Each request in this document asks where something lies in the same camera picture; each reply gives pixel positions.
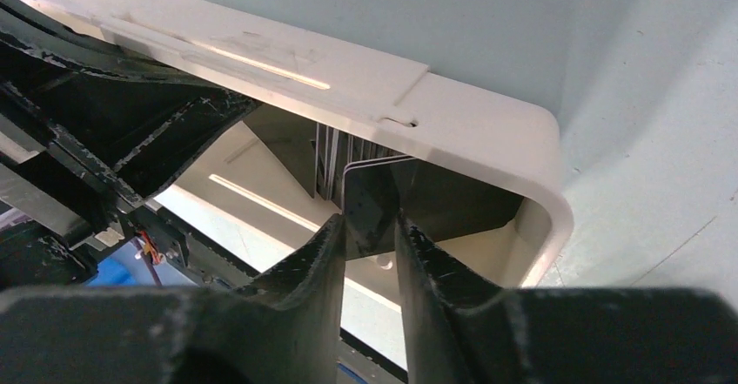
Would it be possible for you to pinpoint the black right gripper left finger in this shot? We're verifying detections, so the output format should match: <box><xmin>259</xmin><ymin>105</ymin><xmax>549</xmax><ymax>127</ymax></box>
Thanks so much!
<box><xmin>1</xmin><ymin>214</ymin><xmax>346</xmax><ymax>383</ymax></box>

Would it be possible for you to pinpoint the black credit card in bin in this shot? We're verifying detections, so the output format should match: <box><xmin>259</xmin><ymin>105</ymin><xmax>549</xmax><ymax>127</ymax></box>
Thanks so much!
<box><xmin>395</xmin><ymin>161</ymin><xmax>523</xmax><ymax>242</ymax></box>

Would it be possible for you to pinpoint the white plastic bin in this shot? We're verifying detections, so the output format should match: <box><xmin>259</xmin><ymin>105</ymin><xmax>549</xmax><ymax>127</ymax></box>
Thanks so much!
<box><xmin>23</xmin><ymin>0</ymin><xmax>575</xmax><ymax>371</ymax></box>

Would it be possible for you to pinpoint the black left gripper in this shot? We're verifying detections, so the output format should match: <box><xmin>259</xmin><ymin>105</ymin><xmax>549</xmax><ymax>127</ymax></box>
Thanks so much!
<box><xmin>1</xmin><ymin>0</ymin><xmax>259</xmax><ymax>285</ymax></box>

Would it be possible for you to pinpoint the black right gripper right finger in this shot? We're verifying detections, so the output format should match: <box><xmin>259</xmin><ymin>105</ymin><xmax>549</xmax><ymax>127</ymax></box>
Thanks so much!
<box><xmin>394</xmin><ymin>215</ymin><xmax>737</xmax><ymax>383</ymax></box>

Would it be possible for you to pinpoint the black credit card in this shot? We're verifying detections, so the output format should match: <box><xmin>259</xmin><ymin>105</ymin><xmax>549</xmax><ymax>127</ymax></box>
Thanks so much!
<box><xmin>342</xmin><ymin>155</ymin><xmax>419</xmax><ymax>260</ymax></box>
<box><xmin>395</xmin><ymin>161</ymin><xmax>523</xmax><ymax>242</ymax></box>

